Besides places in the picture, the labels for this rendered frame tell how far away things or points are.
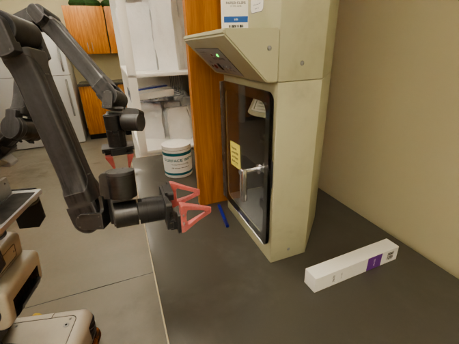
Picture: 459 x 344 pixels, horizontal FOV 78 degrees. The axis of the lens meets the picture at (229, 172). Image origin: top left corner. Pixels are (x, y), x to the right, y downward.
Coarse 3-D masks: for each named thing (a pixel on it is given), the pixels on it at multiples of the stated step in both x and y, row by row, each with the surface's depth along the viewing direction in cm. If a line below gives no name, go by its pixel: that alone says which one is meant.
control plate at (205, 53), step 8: (200, 48) 72; (208, 48) 66; (216, 48) 61; (208, 56) 72; (216, 56) 67; (224, 56) 62; (216, 64) 74; (224, 64) 68; (232, 64) 62; (224, 72) 75; (232, 72) 69
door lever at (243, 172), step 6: (252, 168) 69; (258, 168) 69; (240, 174) 68; (246, 174) 68; (240, 180) 69; (246, 180) 69; (240, 186) 70; (246, 186) 70; (240, 192) 71; (246, 192) 70; (240, 198) 71; (246, 198) 71
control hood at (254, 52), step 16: (208, 32) 58; (224, 32) 50; (240, 32) 51; (256, 32) 52; (272, 32) 53; (192, 48) 79; (224, 48) 57; (240, 48) 52; (256, 48) 53; (272, 48) 54; (208, 64) 81; (240, 64) 58; (256, 64) 54; (272, 64) 56; (256, 80) 60; (272, 80) 57
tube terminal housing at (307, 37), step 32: (288, 0) 52; (320, 0) 54; (288, 32) 54; (320, 32) 57; (288, 64) 57; (320, 64) 60; (288, 96) 60; (320, 96) 63; (288, 128) 63; (320, 128) 73; (288, 160) 66; (320, 160) 87; (288, 192) 70; (288, 224) 74; (288, 256) 78
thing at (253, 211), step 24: (240, 96) 73; (264, 96) 61; (240, 120) 76; (264, 120) 63; (240, 144) 79; (264, 144) 65; (240, 168) 82; (264, 168) 67; (264, 192) 69; (264, 216) 72; (264, 240) 74
